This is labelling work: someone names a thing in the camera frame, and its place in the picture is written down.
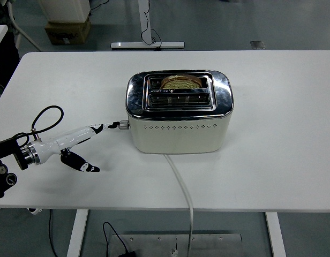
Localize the white table leg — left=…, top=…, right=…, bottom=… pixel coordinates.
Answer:
left=264, top=211, right=288, bottom=257
left=66, top=209, right=89, bottom=257

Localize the black cable on stand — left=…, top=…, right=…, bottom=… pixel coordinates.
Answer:
left=140, top=0, right=162, bottom=51

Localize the thin black hanging cable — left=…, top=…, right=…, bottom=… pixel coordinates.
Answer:
left=48, top=209, right=60, bottom=257

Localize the white power cord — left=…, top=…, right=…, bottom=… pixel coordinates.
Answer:
left=163, top=153, right=195, bottom=255

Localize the black cable with adapter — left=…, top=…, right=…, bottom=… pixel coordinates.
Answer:
left=102, top=221, right=138, bottom=257

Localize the white table stand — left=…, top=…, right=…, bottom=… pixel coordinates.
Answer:
left=110, top=0, right=185, bottom=50

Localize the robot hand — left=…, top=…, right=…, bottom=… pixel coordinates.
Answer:
left=27, top=122, right=121, bottom=173

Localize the white slanted tube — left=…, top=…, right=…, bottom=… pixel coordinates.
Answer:
left=6, top=0, right=43, bottom=52

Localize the brown bread slice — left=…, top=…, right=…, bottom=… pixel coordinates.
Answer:
left=160, top=74, right=203, bottom=90

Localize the grey metal plate with screws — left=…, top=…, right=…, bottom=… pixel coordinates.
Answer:
left=111, top=233, right=243, bottom=257

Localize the brown cardboard box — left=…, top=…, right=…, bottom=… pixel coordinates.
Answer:
left=44, top=17, right=92, bottom=46

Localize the white and chrome toaster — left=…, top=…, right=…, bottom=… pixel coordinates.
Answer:
left=118, top=70, right=235, bottom=154

